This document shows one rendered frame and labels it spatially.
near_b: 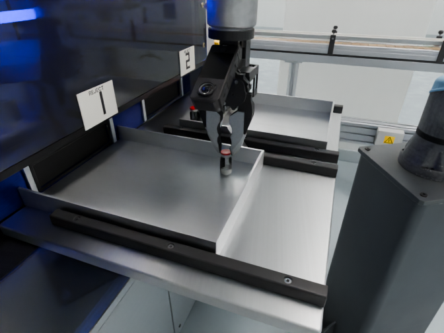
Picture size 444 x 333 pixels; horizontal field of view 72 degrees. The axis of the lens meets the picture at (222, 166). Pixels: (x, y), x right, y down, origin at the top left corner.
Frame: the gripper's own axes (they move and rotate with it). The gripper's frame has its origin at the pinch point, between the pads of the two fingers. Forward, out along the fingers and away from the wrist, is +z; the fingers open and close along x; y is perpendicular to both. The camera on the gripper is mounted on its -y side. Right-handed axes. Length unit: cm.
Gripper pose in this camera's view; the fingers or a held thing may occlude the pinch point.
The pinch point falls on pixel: (224, 149)
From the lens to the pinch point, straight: 55.5
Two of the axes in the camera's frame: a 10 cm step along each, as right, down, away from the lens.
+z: -0.1, 8.5, 5.3
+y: 3.5, -4.9, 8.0
